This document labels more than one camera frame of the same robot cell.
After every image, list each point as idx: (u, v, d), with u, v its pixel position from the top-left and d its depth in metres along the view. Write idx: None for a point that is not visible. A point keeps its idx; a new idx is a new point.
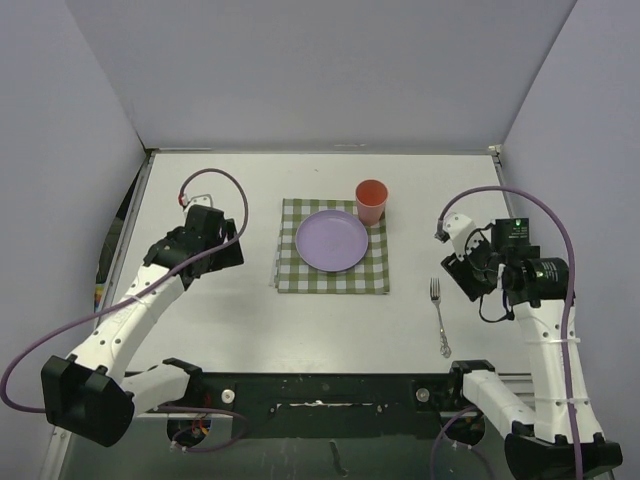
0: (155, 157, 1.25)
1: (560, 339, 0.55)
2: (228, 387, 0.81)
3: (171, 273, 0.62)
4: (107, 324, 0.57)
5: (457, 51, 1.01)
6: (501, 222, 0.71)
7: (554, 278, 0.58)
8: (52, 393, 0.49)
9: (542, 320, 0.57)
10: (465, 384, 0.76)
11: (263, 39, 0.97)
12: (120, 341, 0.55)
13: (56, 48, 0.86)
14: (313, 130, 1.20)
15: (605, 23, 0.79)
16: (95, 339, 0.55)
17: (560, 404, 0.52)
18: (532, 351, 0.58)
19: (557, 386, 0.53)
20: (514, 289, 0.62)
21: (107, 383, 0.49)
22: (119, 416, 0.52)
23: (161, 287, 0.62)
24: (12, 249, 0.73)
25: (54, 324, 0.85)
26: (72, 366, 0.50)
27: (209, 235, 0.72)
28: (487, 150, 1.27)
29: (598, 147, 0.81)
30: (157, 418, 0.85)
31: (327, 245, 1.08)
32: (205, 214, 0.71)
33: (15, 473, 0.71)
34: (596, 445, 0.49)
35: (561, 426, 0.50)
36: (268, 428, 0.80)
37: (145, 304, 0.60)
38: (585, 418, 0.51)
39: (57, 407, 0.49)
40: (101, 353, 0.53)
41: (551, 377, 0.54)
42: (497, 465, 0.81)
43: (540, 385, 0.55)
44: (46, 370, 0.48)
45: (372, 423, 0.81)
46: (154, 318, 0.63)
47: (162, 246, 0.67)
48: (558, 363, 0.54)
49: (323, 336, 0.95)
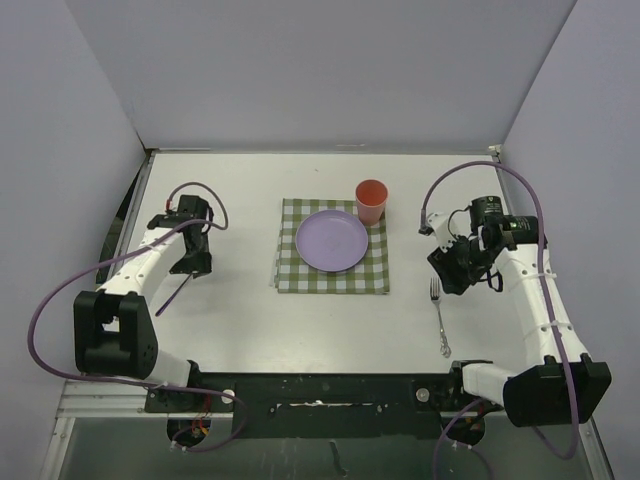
0: (155, 157, 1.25)
1: (537, 273, 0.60)
2: (228, 387, 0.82)
3: (178, 228, 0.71)
4: (128, 266, 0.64)
5: (456, 53, 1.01)
6: (477, 201, 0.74)
7: (528, 231, 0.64)
8: (85, 325, 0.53)
9: (520, 261, 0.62)
10: (465, 380, 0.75)
11: (263, 39, 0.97)
12: (142, 275, 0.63)
13: (56, 50, 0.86)
14: (313, 131, 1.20)
15: (605, 23, 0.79)
16: (119, 276, 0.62)
17: (546, 330, 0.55)
18: (516, 291, 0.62)
19: (540, 314, 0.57)
20: (494, 247, 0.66)
21: (139, 304, 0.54)
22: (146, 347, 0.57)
23: (169, 240, 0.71)
24: (12, 250, 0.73)
25: (55, 324, 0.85)
26: (100, 298, 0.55)
27: (200, 213, 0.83)
28: (487, 150, 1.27)
29: (597, 148, 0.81)
30: (156, 418, 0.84)
31: (328, 245, 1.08)
32: (196, 196, 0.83)
33: (15, 473, 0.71)
34: (584, 362, 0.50)
35: (548, 349, 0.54)
36: (268, 428, 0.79)
37: (159, 251, 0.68)
38: (569, 341, 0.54)
39: (89, 341, 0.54)
40: (128, 284, 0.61)
41: (534, 307, 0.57)
42: (497, 465, 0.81)
43: (526, 317, 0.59)
44: (78, 304, 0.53)
45: (372, 423, 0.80)
46: (165, 267, 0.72)
47: (162, 217, 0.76)
48: (538, 295, 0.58)
49: (323, 337, 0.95)
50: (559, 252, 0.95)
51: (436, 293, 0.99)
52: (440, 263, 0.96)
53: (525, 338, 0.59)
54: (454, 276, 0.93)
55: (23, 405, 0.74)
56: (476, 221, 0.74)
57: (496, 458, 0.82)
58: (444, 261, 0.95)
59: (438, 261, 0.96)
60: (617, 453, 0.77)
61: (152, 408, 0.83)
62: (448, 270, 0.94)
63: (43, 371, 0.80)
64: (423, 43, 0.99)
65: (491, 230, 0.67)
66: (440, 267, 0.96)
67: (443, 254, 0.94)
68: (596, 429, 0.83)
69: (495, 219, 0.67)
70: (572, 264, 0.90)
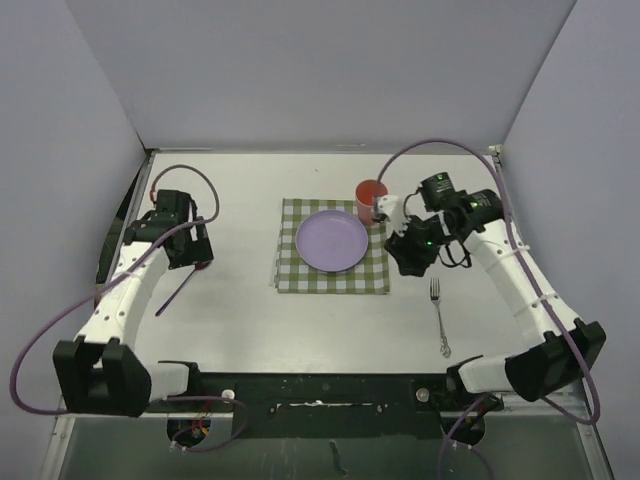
0: (155, 157, 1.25)
1: (513, 251, 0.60)
2: (228, 387, 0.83)
3: (156, 244, 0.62)
4: (105, 301, 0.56)
5: (456, 52, 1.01)
6: (426, 181, 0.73)
7: (489, 206, 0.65)
8: (69, 377, 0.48)
9: (492, 240, 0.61)
10: (465, 380, 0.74)
11: (263, 39, 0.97)
12: (124, 313, 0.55)
13: (56, 49, 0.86)
14: (313, 130, 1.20)
15: (605, 23, 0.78)
16: (97, 317, 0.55)
17: (536, 305, 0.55)
18: (496, 272, 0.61)
19: (526, 291, 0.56)
20: (461, 229, 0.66)
21: (126, 353, 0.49)
22: (140, 388, 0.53)
23: (148, 260, 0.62)
24: (12, 250, 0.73)
25: (55, 325, 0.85)
26: (81, 347, 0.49)
27: (180, 212, 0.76)
28: (487, 150, 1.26)
29: (596, 148, 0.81)
30: (156, 418, 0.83)
31: (328, 245, 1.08)
32: (173, 193, 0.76)
33: (14, 473, 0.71)
34: (580, 328, 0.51)
35: (545, 324, 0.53)
36: (269, 428, 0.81)
37: (139, 277, 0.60)
38: (560, 310, 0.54)
39: (77, 390, 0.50)
40: (109, 328, 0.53)
41: (519, 285, 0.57)
42: (497, 465, 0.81)
43: (512, 297, 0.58)
44: (56, 358, 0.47)
45: (373, 423, 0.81)
46: (148, 291, 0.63)
47: (137, 226, 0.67)
48: (518, 272, 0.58)
49: (323, 337, 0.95)
50: (559, 252, 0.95)
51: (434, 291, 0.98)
52: (394, 244, 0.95)
53: (517, 319, 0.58)
54: (414, 260, 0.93)
55: (23, 406, 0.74)
56: (430, 203, 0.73)
57: (496, 457, 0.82)
58: (402, 246, 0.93)
59: (395, 245, 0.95)
60: (617, 453, 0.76)
61: (152, 408, 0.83)
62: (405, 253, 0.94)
63: (43, 372, 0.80)
64: (422, 43, 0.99)
65: (453, 215, 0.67)
66: (396, 252, 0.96)
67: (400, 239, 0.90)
68: (595, 429, 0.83)
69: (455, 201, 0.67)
70: (572, 264, 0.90)
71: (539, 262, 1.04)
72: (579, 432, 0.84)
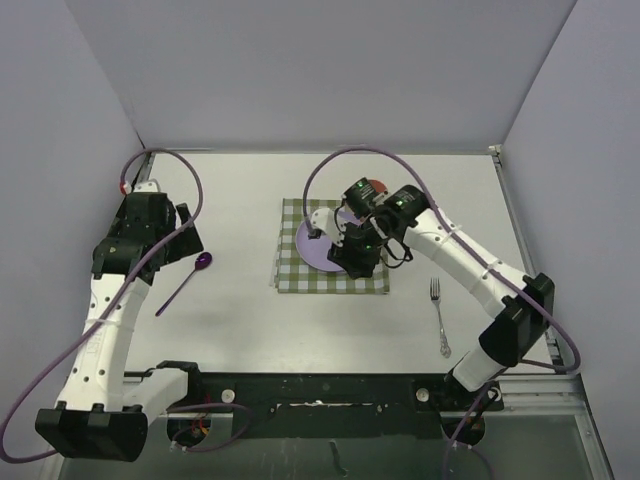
0: (155, 157, 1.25)
1: (448, 235, 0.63)
2: (228, 388, 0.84)
3: (127, 282, 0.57)
4: (83, 357, 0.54)
5: (456, 52, 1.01)
6: (350, 190, 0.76)
7: (414, 200, 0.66)
8: (58, 440, 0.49)
9: (428, 231, 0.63)
10: (458, 379, 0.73)
11: (263, 39, 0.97)
12: (104, 372, 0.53)
13: (55, 49, 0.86)
14: (312, 130, 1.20)
15: (605, 22, 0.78)
16: (77, 377, 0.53)
17: (487, 277, 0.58)
18: (439, 259, 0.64)
19: (474, 267, 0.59)
20: (396, 229, 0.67)
21: (108, 418, 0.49)
22: (137, 435, 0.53)
23: (124, 299, 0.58)
24: (12, 249, 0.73)
25: (56, 324, 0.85)
26: (64, 412, 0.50)
27: (155, 219, 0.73)
28: (487, 150, 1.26)
29: (596, 148, 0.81)
30: (156, 418, 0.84)
31: (328, 243, 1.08)
32: (146, 200, 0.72)
33: (15, 473, 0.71)
34: (529, 282, 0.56)
35: (500, 289, 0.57)
36: (269, 428, 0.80)
37: (114, 323, 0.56)
38: (507, 273, 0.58)
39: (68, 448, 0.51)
40: (90, 391, 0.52)
41: (466, 265, 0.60)
42: (498, 465, 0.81)
43: (464, 276, 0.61)
44: (41, 425, 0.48)
45: (373, 424, 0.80)
46: (131, 328, 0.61)
47: (106, 250, 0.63)
48: (460, 254, 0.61)
49: (323, 337, 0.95)
50: (559, 252, 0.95)
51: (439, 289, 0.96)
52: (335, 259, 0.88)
53: (473, 293, 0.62)
54: (359, 266, 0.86)
55: (23, 406, 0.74)
56: (358, 210, 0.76)
57: (496, 457, 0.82)
58: (345, 255, 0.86)
59: (337, 257, 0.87)
60: (616, 454, 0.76)
61: None
62: (350, 262, 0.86)
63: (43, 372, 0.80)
64: (422, 43, 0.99)
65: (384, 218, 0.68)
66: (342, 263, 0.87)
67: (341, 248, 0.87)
68: (596, 429, 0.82)
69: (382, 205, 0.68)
70: (572, 265, 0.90)
71: (540, 262, 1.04)
72: (579, 432, 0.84)
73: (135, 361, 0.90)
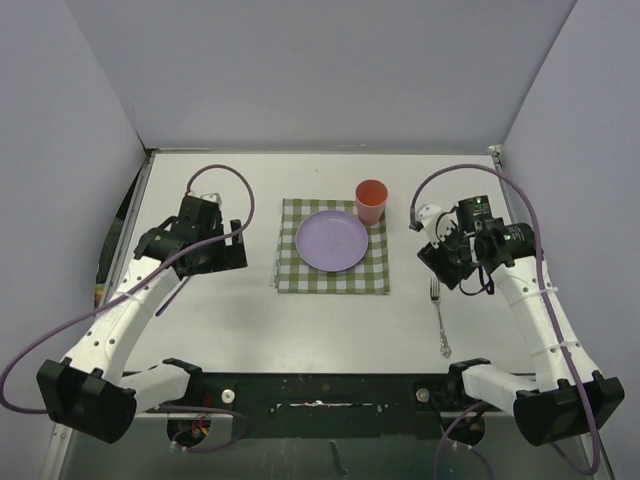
0: (155, 158, 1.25)
1: (540, 290, 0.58)
2: (228, 387, 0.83)
3: (162, 267, 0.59)
4: (100, 323, 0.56)
5: (456, 52, 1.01)
6: (463, 201, 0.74)
7: (522, 240, 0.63)
8: (50, 396, 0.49)
9: (521, 278, 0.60)
10: (465, 383, 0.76)
11: (263, 40, 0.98)
12: (114, 341, 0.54)
13: (55, 50, 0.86)
14: (312, 130, 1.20)
15: (605, 23, 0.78)
16: (88, 340, 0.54)
17: (555, 351, 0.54)
18: (518, 309, 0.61)
19: (547, 336, 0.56)
20: (491, 259, 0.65)
21: (103, 386, 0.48)
22: (122, 417, 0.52)
23: (153, 281, 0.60)
24: (13, 249, 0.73)
25: (56, 324, 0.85)
26: (67, 370, 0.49)
27: (202, 225, 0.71)
28: (487, 150, 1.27)
29: (596, 148, 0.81)
30: (157, 418, 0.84)
31: (328, 245, 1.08)
32: (198, 204, 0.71)
33: (15, 473, 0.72)
34: (597, 381, 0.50)
35: (561, 372, 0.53)
36: (269, 428, 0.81)
37: (138, 300, 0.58)
38: (578, 359, 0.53)
39: (57, 407, 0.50)
40: (96, 356, 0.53)
41: (541, 329, 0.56)
42: (498, 465, 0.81)
43: (533, 339, 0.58)
44: (41, 375, 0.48)
45: (372, 423, 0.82)
46: (150, 311, 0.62)
47: (153, 236, 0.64)
48: (542, 315, 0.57)
49: (324, 337, 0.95)
50: (559, 252, 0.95)
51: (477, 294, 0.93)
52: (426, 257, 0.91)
53: (534, 358, 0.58)
54: (447, 272, 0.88)
55: (23, 405, 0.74)
56: (464, 223, 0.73)
57: (496, 457, 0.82)
58: (436, 257, 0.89)
59: (429, 256, 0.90)
60: (617, 454, 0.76)
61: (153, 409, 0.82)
62: (440, 265, 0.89)
63: None
64: (422, 43, 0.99)
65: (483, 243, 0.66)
66: (432, 264, 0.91)
67: (434, 250, 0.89)
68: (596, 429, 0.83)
69: (488, 231, 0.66)
70: (572, 264, 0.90)
71: (540, 262, 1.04)
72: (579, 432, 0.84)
73: (135, 362, 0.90)
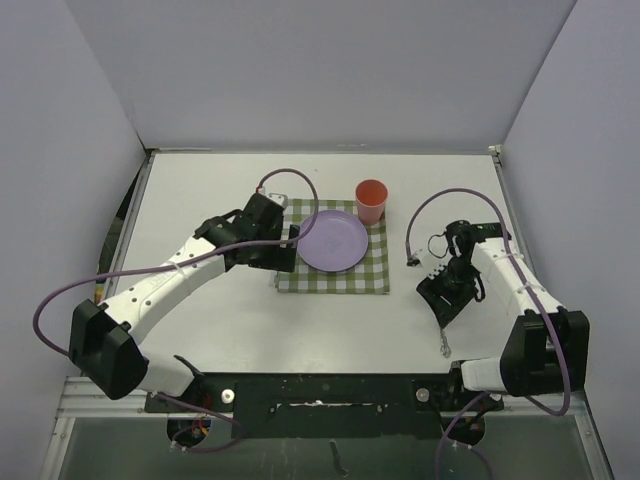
0: (155, 157, 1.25)
1: (506, 254, 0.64)
2: (228, 388, 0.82)
3: (216, 251, 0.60)
4: (143, 283, 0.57)
5: (456, 52, 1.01)
6: (450, 223, 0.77)
7: (494, 229, 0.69)
8: (78, 332, 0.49)
9: (490, 248, 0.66)
10: (465, 374, 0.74)
11: (263, 39, 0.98)
12: (150, 303, 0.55)
13: (55, 49, 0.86)
14: (312, 130, 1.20)
15: (605, 23, 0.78)
16: (128, 294, 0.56)
17: (521, 292, 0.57)
18: (492, 275, 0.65)
19: (514, 281, 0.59)
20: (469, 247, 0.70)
21: (127, 341, 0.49)
22: (130, 377, 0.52)
23: (202, 262, 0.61)
24: (14, 250, 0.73)
25: (57, 324, 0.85)
26: (101, 315, 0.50)
27: (263, 225, 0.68)
28: (487, 150, 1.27)
29: (596, 148, 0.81)
30: (156, 417, 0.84)
31: (328, 244, 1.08)
32: (266, 203, 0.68)
33: (15, 473, 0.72)
34: (562, 311, 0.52)
35: (526, 305, 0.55)
36: (269, 428, 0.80)
37: (184, 275, 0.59)
38: (544, 298, 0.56)
39: (79, 346, 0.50)
40: (129, 310, 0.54)
41: (509, 278, 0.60)
42: (498, 465, 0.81)
43: (505, 291, 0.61)
44: (78, 310, 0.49)
45: (372, 424, 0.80)
46: (190, 290, 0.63)
47: (216, 223, 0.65)
48: (510, 269, 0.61)
49: (324, 338, 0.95)
50: (559, 252, 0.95)
51: (480, 296, 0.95)
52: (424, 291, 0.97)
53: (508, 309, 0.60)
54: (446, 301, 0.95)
55: (23, 405, 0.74)
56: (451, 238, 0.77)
57: (495, 457, 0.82)
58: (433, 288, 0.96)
59: (428, 287, 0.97)
60: (616, 454, 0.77)
61: (151, 407, 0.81)
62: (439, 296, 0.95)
63: (42, 372, 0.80)
64: (422, 43, 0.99)
65: (461, 236, 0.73)
66: (430, 295, 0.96)
67: (431, 279, 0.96)
68: (596, 429, 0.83)
69: (465, 227, 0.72)
70: (572, 264, 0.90)
71: (540, 262, 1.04)
72: (579, 432, 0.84)
73: None
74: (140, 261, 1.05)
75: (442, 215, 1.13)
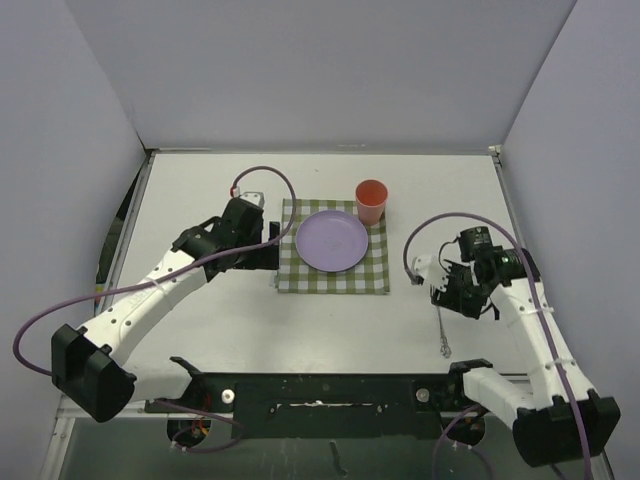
0: (155, 157, 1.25)
1: (535, 309, 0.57)
2: (228, 387, 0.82)
3: (194, 264, 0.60)
4: (122, 303, 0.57)
5: (456, 53, 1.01)
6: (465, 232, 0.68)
7: (517, 263, 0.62)
8: (58, 358, 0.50)
9: (516, 297, 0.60)
10: (465, 384, 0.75)
11: (263, 40, 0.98)
12: (130, 323, 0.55)
13: (56, 49, 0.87)
14: (312, 130, 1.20)
15: (605, 24, 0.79)
16: (108, 315, 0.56)
17: (550, 368, 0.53)
18: (515, 327, 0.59)
19: (543, 352, 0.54)
20: (489, 281, 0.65)
21: (108, 364, 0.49)
22: (115, 397, 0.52)
23: (182, 275, 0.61)
24: (15, 250, 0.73)
25: (57, 324, 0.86)
26: (80, 338, 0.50)
27: (244, 230, 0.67)
28: (487, 150, 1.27)
29: (597, 149, 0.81)
30: (156, 418, 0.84)
31: (329, 246, 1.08)
32: (244, 208, 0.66)
33: (17, 473, 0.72)
34: (593, 402, 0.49)
35: (555, 387, 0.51)
36: (269, 429, 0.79)
37: (163, 291, 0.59)
38: (574, 377, 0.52)
39: (61, 372, 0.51)
40: (109, 332, 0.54)
41: (536, 346, 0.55)
42: (497, 465, 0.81)
43: (529, 355, 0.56)
44: (57, 337, 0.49)
45: (373, 424, 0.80)
46: (172, 304, 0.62)
47: (194, 233, 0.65)
48: (538, 333, 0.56)
49: (324, 337, 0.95)
50: (559, 252, 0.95)
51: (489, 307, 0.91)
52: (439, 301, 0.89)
53: (531, 374, 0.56)
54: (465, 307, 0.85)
55: (24, 405, 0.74)
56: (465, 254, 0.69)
57: (495, 456, 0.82)
58: (448, 297, 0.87)
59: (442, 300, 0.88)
60: (617, 455, 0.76)
61: (151, 408, 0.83)
62: (456, 303, 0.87)
63: (42, 371, 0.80)
64: (422, 44, 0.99)
65: (482, 264, 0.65)
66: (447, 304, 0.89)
67: (444, 291, 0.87)
68: None
69: (486, 256, 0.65)
70: (572, 264, 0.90)
71: (540, 263, 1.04)
72: None
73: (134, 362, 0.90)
74: (140, 261, 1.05)
75: (440, 215, 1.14)
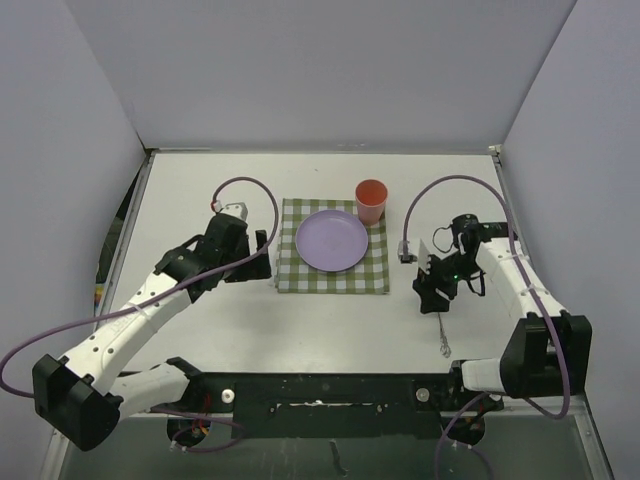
0: (155, 157, 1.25)
1: (512, 255, 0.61)
2: (228, 387, 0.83)
3: (177, 286, 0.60)
4: (104, 330, 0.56)
5: (455, 52, 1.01)
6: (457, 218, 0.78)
7: (498, 229, 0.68)
8: (39, 389, 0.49)
9: (496, 249, 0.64)
10: (465, 376, 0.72)
11: (262, 40, 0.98)
12: (112, 350, 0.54)
13: (55, 50, 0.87)
14: (312, 130, 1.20)
15: (605, 24, 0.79)
16: (90, 345, 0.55)
17: (525, 294, 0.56)
18: (496, 275, 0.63)
19: (518, 284, 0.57)
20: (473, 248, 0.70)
21: (90, 393, 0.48)
22: (101, 426, 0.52)
23: (164, 299, 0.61)
24: (14, 250, 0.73)
25: (56, 324, 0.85)
26: (62, 368, 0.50)
27: (227, 247, 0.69)
28: (487, 150, 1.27)
29: (596, 149, 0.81)
30: (157, 417, 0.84)
31: (328, 245, 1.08)
32: (226, 226, 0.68)
33: (17, 472, 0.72)
34: (565, 317, 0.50)
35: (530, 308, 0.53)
36: (268, 428, 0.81)
37: (146, 315, 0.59)
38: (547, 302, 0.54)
39: (43, 404, 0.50)
40: (91, 362, 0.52)
41: (512, 280, 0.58)
42: (497, 465, 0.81)
43: (507, 291, 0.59)
44: (37, 368, 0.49)
45: (372, 423, 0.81)
46: (155, 329, 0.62)
47: (176, 255, 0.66)
48: (515, 271, 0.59)
49: (324, 338, 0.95)
50: (559, 252, 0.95)
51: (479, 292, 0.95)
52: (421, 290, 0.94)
53: (510, 308, 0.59)
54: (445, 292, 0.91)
55: (24, 405, 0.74)
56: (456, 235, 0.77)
57: (495, 457, 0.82)
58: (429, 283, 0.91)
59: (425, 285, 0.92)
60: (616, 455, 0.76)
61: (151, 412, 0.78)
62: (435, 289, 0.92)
63: None
64: (421, 43, 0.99)
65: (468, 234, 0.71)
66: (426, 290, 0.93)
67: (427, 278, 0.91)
68: (596, 430, 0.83)
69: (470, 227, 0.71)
70: (571, 264, 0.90)
71: (540, 263, 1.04)
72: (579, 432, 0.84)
73: (135, 361, 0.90)
74: (140, 261, 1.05)
75: (441, 215, 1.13)
